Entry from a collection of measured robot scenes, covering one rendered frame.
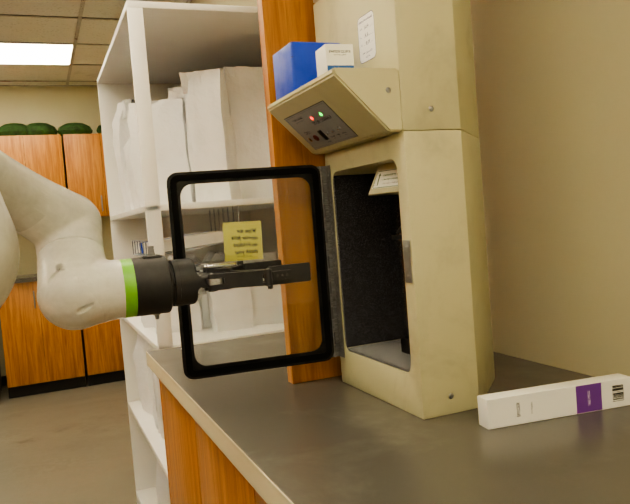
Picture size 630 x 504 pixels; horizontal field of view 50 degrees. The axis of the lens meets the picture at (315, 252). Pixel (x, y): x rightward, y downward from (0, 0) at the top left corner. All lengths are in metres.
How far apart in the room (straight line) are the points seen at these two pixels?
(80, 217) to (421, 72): 0.59
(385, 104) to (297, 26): 0.44
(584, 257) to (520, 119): 0.34
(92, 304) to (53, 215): 0.15
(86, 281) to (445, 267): 0.56
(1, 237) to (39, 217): 0.56
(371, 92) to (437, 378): 0.47
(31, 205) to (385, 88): 0.56
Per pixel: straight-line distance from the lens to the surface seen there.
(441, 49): 1.16
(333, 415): 1.20
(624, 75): 1.35
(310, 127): 1.27
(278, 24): 1.46
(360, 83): 1.07
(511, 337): 1.62
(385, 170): 1.21
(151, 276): 1.05
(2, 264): 0.50
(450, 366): 1.15
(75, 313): 1.04
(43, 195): 1.07
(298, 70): 1.24
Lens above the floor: 1.28
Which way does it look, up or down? 3 degrees down
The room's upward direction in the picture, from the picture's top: 5 degrees counter-clockwise
